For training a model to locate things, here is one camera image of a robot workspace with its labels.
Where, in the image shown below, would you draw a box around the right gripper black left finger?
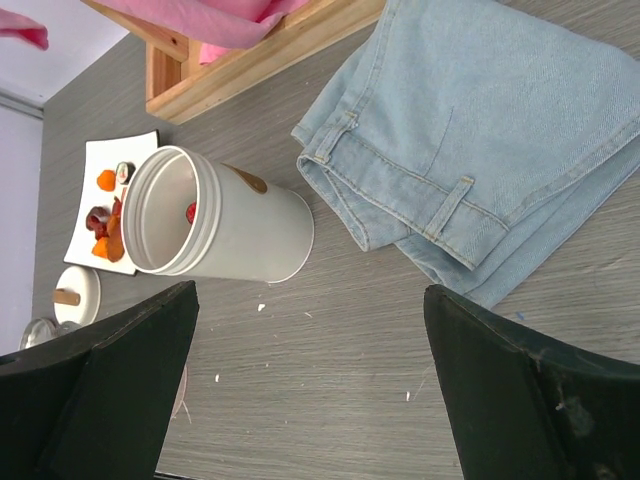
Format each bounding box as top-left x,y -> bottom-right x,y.
1,281 -> 199,479

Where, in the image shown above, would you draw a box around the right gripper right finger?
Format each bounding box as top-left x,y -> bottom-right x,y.
424,285 -> 639,479

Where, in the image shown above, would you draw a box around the tall white cylinder container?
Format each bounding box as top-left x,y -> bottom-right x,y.
121,146 -> 314,283

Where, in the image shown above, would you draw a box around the blue denim shorts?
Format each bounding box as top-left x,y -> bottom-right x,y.
292,1 -> 639,308

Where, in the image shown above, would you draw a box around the pink metal bowl container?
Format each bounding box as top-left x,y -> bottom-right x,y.
171,367 -> 188,419

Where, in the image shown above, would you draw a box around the flat metal inner lid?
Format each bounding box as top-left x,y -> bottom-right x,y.
19,318 -> 81,350

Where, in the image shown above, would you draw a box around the pile of food pieces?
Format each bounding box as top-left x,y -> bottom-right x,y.
85,162 -> 136,263

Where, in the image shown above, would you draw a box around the white square plate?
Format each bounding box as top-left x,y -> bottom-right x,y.
64,129 -> 160,276

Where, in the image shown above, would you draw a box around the wooden clothes rack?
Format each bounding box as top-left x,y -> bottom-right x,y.
86,0 -> 385,125

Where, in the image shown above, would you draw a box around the pink hanging shirt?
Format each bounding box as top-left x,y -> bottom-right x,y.
1,1 -> 305,65

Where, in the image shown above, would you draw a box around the white lid with brown strap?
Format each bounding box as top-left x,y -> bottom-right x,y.
53,266 -> 101,327

